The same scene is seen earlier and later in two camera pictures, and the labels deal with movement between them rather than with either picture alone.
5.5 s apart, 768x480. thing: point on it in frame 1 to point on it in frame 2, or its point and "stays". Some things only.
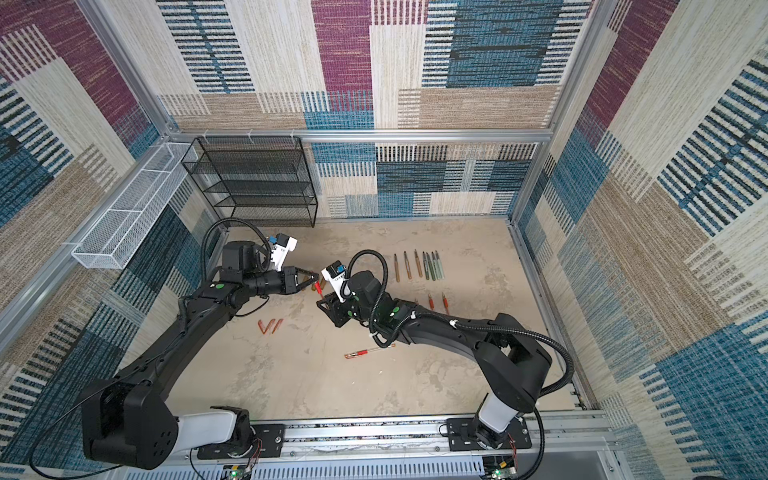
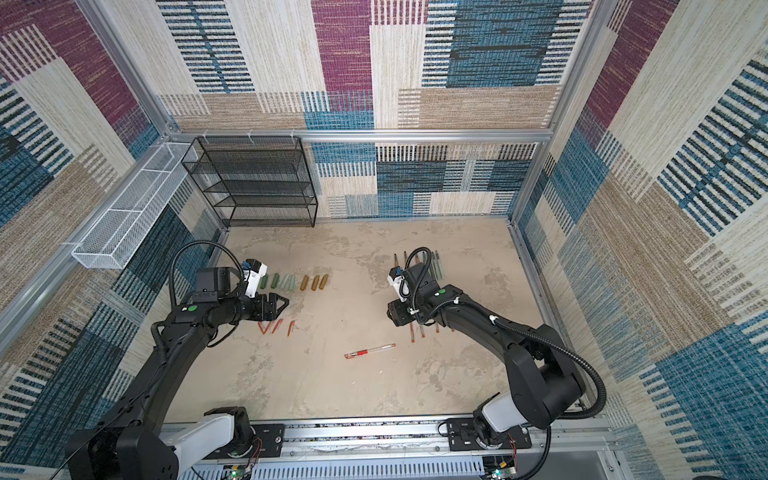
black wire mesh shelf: (255, 180) stays
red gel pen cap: (280, 321) stays
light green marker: (440, 267) stays
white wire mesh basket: (114, 239) stays
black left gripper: (290, 282) to (271, 312)
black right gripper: (335, 309) to (398, 314)
